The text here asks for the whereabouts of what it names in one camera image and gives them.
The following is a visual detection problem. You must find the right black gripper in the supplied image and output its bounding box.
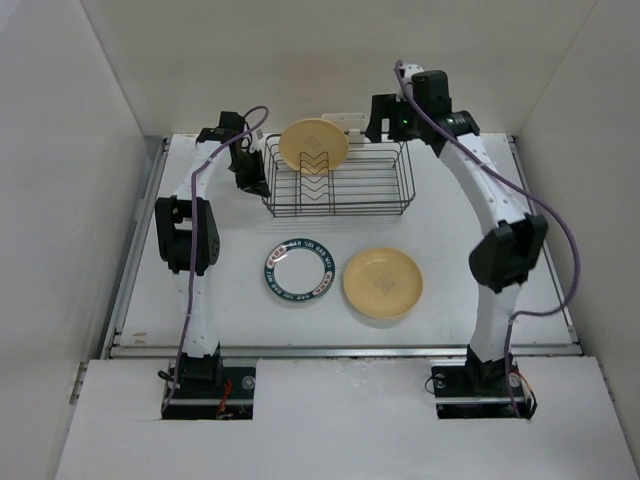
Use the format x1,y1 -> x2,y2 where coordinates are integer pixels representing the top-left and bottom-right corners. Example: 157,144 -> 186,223
365,93 -> 426,143

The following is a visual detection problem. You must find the metal wire dish rack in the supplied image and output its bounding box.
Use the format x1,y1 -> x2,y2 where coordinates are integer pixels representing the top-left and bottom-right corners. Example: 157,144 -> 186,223
263,134 -> 415,217

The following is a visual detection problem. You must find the yellow plate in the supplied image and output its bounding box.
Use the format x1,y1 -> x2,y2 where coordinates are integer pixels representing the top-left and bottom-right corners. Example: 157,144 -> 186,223
278,118 -> 349,175
343,247 -> 424,320

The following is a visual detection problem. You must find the teal banded lettered plate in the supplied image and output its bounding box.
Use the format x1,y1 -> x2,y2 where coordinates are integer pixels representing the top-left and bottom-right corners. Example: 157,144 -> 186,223
261,237 -> 337,310

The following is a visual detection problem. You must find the cream plate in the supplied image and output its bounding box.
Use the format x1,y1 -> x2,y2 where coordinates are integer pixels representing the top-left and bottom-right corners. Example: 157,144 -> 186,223
350,308 -> 407,329

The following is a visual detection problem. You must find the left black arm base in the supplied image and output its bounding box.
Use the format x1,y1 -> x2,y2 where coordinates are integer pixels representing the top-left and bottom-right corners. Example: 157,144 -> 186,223
157,354 -> 257,421

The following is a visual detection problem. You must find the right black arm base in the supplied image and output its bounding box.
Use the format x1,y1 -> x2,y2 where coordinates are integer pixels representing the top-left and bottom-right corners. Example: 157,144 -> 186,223
429,364 -> 538,420

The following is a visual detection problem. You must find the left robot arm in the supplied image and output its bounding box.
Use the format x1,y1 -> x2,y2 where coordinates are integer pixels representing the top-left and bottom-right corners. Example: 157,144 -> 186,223
154,106 -> 271,378

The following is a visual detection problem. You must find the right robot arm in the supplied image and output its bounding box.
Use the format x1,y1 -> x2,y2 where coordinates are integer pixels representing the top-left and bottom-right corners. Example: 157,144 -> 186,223
365,62 -> 548,394

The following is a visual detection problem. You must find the white cutlery holder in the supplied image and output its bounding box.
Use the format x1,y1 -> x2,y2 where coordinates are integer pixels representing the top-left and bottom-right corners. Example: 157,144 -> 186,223
321,113 -> 368,149

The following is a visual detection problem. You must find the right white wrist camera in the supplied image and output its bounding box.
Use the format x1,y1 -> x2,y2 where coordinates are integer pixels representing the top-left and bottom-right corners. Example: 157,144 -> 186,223
394,60 -> 424,98

